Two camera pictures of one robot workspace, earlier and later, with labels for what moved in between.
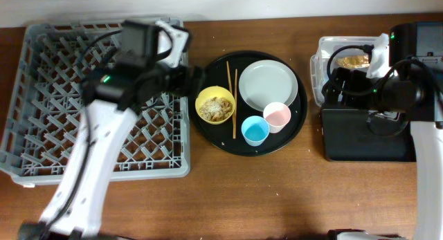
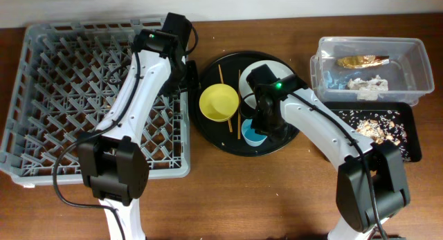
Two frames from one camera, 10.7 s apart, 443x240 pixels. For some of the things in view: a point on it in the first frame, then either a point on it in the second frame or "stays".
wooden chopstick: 230,77 → 223,83
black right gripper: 353,79 → 257,122
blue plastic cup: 255,129 stays
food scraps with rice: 215,108 → 379,126
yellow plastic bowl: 214,104 stays
